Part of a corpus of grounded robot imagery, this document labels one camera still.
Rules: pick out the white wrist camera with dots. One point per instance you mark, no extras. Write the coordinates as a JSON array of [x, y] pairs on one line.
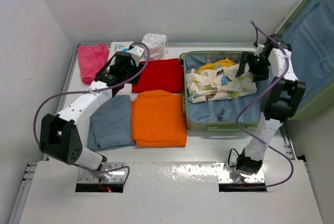
[[259, 48], [136, 53]]

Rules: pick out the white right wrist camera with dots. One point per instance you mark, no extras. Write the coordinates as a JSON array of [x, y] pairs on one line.
[[259, 48]]

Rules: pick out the blue denim garment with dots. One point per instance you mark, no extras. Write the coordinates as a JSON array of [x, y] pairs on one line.
[[110, 125]]

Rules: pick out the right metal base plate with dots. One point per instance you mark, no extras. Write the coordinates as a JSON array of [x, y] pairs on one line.
[[228, 175]]

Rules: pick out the cartoon print white garment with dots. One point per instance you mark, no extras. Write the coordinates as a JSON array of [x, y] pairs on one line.
[[219, 83]]

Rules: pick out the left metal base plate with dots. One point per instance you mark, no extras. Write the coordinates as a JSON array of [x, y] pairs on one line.
[[115, 177]]

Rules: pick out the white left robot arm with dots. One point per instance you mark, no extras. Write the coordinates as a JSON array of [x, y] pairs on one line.
[[59, 133]]

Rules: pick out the metal base plate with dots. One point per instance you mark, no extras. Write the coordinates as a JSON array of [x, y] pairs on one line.
[[115, 177], [228, 175]]

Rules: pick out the white first aid box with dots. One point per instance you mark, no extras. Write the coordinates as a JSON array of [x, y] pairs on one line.
[[118, 47]]

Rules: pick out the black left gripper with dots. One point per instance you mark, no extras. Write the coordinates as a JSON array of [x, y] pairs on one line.
[[134, 67]]

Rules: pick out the orange cloth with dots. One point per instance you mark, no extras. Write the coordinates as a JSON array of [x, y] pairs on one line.
[[158, 120]]

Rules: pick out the red cloth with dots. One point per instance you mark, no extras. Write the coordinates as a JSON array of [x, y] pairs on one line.
[[164, 75]]

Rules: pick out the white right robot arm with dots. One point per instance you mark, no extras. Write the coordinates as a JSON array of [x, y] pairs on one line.
[[279, 102]]

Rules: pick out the white plastic bag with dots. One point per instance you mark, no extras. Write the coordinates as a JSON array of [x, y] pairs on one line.
[[157, 45]]

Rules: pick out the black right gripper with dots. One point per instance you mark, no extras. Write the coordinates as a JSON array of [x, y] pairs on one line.
[[249, 58]]

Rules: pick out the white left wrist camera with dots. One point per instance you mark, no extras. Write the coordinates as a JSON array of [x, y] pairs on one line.
[[136, 53]]

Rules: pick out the yellow garment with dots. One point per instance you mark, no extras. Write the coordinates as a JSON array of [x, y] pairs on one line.
[[219, 64]]

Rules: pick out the pink towel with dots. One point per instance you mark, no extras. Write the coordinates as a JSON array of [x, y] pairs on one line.
[[91, 59]]

